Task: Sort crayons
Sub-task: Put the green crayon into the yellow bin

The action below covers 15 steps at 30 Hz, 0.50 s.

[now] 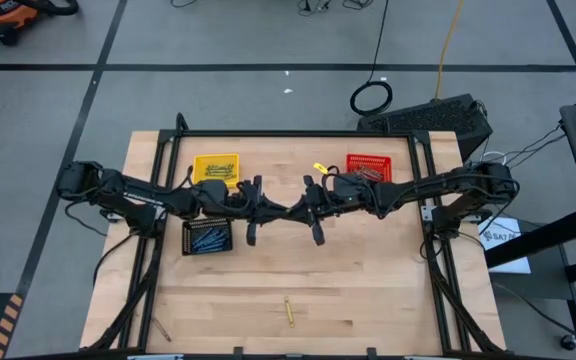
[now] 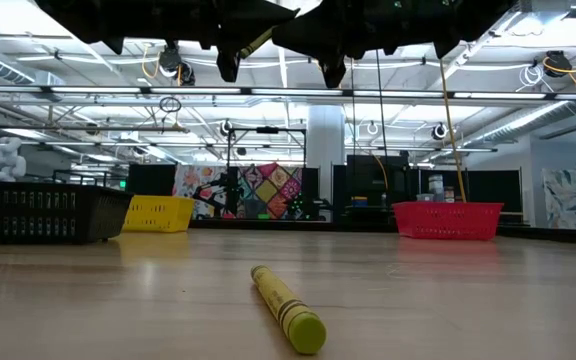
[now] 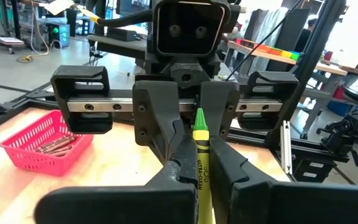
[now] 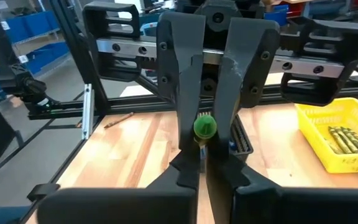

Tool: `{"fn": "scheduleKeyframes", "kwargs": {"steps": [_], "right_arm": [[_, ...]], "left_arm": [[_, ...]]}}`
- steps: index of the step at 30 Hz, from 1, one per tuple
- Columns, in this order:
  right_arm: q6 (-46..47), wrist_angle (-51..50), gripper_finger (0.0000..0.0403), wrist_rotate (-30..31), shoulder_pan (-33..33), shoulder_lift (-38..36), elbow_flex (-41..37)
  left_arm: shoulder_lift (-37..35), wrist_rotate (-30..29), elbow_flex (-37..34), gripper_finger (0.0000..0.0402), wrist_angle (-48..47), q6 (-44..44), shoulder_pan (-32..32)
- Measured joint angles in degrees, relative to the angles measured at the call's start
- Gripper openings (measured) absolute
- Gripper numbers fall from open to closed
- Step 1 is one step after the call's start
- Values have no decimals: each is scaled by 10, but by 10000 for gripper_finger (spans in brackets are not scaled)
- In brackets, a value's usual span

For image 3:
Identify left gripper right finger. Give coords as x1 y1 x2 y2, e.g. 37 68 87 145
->
209 136 358 224

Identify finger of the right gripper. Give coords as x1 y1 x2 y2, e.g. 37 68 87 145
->
132 80 186 163
200 80 241 140

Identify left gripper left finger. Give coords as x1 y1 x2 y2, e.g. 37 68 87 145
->
34 136 198 224

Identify green crayon with yellow wrapper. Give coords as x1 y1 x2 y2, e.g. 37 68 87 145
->
192 108 214 224

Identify silver aluminium extrusion bar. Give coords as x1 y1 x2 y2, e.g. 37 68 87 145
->
279 119 293 175

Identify grey side desk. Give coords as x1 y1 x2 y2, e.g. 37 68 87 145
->
86 32 149 62

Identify rainbow coloured blocks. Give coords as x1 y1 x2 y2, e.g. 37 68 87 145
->
235 37 301 62

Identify red plastic basket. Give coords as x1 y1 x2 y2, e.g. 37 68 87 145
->
0 109 94 177

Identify wooden background table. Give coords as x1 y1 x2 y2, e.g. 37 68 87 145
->
227 39 358 141

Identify blue storage bin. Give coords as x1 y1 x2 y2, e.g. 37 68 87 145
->
326 98 358 118

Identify computer case with green light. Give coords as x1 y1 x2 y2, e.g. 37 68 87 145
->
47 22 71 48

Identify white paper sheet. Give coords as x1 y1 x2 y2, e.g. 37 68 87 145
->
43 0 76 16

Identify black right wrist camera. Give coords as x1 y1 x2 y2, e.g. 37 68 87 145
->
152 0 232 57

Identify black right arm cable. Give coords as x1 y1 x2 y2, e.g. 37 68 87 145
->
78 5 155 28

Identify yellow floor cable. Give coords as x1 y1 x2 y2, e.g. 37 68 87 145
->
16 0 62 64

